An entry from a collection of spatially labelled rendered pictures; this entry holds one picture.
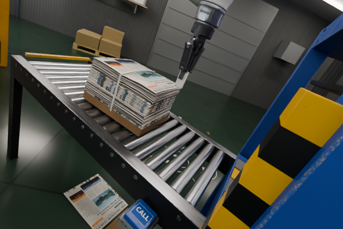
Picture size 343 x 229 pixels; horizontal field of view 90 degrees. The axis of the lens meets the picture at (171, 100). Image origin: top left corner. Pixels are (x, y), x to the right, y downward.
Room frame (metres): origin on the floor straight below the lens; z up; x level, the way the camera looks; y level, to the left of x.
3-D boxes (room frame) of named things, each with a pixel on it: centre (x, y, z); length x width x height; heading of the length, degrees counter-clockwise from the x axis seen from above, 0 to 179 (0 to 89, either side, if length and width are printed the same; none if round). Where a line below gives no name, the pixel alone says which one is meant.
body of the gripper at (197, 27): (0.64, 0.00, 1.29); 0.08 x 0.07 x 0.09; 156
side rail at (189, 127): (1.11, 0.15, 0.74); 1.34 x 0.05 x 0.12; 66
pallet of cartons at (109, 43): (4.55, 2.35, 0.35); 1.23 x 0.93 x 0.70; 102
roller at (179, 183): (0.67, -0.22, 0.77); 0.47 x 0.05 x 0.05; 156
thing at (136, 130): (0.81, 0.10, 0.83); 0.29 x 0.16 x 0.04; 161
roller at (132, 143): (0.78, 0.02, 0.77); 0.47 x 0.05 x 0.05; 156
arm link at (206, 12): (0.64, 0.00, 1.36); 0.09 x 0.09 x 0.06
